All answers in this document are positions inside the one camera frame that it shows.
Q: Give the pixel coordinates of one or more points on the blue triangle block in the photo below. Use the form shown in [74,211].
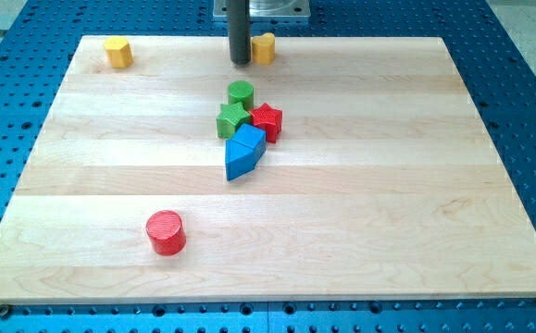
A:
[241,158]

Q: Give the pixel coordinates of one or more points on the red star block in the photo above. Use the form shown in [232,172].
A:
[269,119]

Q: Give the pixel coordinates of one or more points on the green star block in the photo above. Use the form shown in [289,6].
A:
[230,118]

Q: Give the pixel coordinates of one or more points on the green cylinder block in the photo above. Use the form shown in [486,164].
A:
[241,91]

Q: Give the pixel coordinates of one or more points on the light wooden board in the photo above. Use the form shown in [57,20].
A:
[383,184]

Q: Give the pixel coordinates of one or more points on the yellow heart block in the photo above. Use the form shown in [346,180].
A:
[263,48]

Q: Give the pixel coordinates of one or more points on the red cylinder block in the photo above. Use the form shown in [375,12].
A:
[166,232]

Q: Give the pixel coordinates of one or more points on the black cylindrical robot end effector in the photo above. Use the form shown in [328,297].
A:
[239,30]

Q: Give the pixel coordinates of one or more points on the yellow hexagon block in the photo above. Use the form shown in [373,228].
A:
[118,51]

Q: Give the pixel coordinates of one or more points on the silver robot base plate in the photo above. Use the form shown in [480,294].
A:
[279,9]

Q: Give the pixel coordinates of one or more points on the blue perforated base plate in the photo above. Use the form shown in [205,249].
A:
[492,43]

